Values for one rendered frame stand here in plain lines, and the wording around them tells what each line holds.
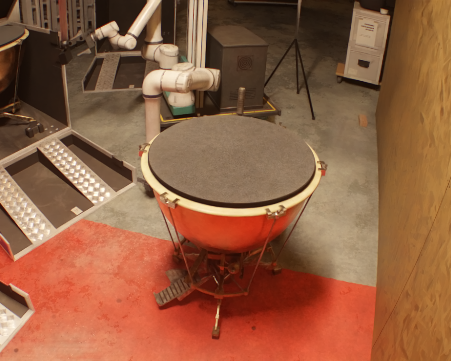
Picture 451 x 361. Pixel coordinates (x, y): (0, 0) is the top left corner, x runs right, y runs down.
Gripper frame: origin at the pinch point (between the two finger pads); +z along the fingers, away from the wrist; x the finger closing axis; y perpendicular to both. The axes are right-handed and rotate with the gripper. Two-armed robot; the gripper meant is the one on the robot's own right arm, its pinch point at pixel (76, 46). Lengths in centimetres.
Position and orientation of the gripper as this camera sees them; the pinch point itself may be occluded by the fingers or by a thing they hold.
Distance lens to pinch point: 321.5
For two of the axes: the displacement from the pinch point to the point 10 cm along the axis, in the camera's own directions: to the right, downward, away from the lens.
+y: 2.1, 3.7, -9.1
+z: -9.0, 4.2, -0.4
